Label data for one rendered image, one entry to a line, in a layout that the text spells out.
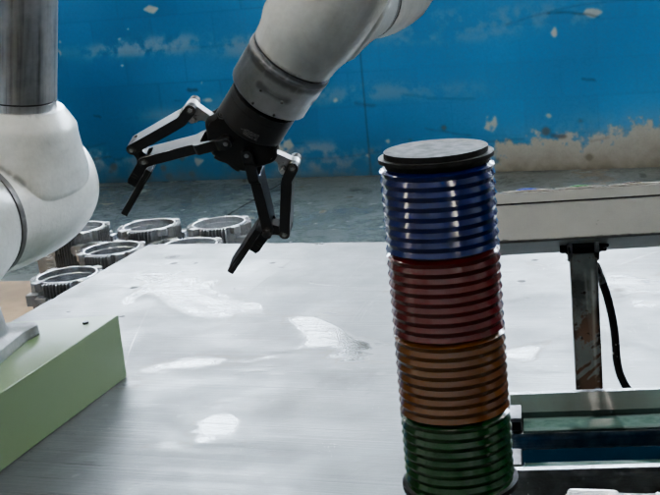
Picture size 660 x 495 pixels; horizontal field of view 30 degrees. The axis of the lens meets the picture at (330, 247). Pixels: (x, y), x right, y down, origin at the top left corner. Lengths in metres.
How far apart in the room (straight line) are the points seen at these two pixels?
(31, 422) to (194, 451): 0.20
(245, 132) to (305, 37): 0.13
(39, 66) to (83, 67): 6.10
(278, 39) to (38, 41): 0.46
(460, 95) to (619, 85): 0.86
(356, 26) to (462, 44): 5.62
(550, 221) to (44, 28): 0.72
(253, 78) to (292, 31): 0.07
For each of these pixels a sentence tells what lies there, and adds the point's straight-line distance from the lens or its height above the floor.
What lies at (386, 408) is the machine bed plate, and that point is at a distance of 1.42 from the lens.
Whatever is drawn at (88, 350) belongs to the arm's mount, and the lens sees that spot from 1.55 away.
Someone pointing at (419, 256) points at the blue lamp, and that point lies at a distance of 0.62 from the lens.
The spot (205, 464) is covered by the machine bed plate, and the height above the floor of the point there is 0.80.
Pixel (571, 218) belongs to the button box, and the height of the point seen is 1.05.
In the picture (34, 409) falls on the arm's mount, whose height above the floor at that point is 0.84.
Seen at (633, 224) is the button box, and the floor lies 1.04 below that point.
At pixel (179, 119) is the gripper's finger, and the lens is 1.31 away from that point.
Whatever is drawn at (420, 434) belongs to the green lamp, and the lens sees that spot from 0.66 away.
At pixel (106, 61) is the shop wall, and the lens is 7.62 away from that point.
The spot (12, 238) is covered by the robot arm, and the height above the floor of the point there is 1.01.
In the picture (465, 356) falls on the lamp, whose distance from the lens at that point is 0.63.
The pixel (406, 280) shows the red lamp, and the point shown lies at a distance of 0.63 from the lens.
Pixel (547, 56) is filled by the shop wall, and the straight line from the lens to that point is 6.73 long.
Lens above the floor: 1.33
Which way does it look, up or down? 14 degrees down
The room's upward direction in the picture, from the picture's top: 6 degrees counter-clockwise
